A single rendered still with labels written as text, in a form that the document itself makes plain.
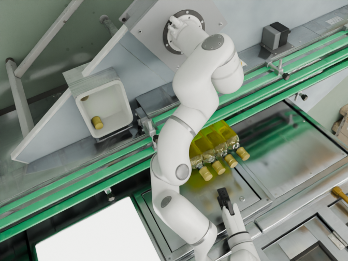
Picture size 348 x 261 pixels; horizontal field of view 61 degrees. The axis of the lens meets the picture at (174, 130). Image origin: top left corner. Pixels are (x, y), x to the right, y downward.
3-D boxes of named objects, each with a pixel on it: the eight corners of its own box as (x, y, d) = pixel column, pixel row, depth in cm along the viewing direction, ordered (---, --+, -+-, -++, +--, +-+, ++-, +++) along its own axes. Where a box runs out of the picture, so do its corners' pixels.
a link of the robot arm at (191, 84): (177, 127, 84) (150, 92, 72) (226, 67, 89) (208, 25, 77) (201, 141, 78) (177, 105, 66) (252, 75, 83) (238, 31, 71)
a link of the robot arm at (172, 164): (163, 116, 83) (131, 155, 81) (180, 114, 71) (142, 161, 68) (198, 146, 87) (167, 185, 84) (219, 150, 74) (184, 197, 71)
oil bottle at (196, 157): (168, 137, 130) (193, 172, 117) (167, 129, 126) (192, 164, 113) (179, 132, 131) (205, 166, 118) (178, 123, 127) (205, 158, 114)
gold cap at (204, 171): (199, 174, 115) (205, 182, 112) (198, 169, 112) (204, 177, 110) (206, 170, 116) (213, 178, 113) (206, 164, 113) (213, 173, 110)
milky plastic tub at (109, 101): (87, 126, 120) (94, 140, 115) (67, 84, 103) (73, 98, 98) (126, 109, 124) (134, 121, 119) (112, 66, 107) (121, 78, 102)
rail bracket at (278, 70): (262, 66, 130) (283, 82, 121) (264, 51, 124) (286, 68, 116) (269, 62, 131) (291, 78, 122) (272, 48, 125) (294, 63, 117)
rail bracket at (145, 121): (145, 138, 122) (158, 159, 114) (137, 110, 109) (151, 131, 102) (151, 135, 123) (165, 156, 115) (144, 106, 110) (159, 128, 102)
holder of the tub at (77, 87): (91, 133, 125) (98, 146, 120) (67, 84, 104) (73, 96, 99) (129, 117, 129) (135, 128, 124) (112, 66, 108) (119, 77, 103)
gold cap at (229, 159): (223, 161, 118) (230, 169, 115) (223, 156, 115) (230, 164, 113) (231, 157, 119) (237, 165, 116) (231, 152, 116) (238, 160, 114)
